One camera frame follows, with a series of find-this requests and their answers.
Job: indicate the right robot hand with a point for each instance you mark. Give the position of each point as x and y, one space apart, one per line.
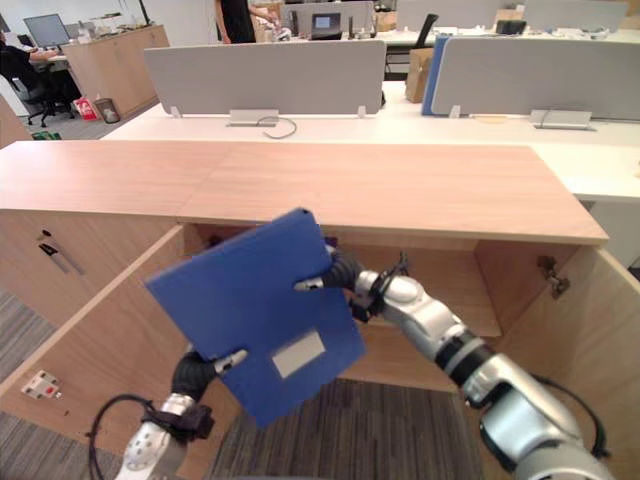
342 270

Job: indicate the grey desk divider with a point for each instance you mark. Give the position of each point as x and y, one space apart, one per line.
575 12
327 10
270 75
540 75

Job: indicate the white office desk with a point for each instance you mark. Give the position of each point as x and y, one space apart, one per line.
380 132

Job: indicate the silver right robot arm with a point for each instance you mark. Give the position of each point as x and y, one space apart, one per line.
475 370

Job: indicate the long wooden office cabinet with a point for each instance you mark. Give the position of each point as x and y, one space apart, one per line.
350 180

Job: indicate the blue divider panel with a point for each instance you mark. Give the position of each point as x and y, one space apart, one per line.
432 75

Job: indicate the small black monitor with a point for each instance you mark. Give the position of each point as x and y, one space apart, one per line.
326 25

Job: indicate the wooden cabinet door with hinge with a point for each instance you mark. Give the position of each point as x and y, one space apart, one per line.
575 340

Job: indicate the computer monitor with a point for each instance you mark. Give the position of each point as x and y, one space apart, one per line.
46 30

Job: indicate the black office chair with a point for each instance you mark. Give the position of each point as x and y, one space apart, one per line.
42 107

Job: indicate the wooden cabinet door with socket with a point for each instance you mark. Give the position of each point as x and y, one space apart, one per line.
100 340

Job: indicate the green object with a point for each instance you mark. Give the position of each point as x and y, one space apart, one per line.
47 135

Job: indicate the metal door hinge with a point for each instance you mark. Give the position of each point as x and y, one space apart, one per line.
554 277

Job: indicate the tall cardboard box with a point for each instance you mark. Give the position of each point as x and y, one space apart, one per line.
419 75

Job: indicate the red white bag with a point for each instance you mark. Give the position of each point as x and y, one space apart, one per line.
86 108

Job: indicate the standing person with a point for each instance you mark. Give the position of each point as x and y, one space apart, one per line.
236 20

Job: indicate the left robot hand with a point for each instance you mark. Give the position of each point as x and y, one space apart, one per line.
192 375

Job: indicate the white socket box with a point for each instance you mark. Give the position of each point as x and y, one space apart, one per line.
40 385

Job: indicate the tall wooden cabinet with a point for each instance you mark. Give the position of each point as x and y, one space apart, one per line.
115 70

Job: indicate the black cabinet key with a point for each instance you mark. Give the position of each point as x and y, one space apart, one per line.
47 245

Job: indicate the small cardboard box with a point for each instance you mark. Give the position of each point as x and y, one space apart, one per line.
386 21

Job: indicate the blue folder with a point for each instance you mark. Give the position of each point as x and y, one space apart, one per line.
250 310

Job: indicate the seated person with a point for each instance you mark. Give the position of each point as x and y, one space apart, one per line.
25 70

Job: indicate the small waste bin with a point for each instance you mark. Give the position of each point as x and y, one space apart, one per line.
107 111

